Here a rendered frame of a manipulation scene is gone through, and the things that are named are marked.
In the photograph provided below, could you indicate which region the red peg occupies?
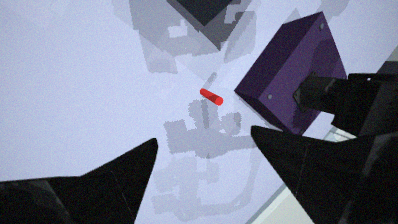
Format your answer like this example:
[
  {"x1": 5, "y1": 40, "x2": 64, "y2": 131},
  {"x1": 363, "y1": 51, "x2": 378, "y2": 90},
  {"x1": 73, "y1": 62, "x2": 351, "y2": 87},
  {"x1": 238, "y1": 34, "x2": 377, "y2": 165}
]
[{"x1": 200, "y1": 88, "x2": 223, "y2": 106}]

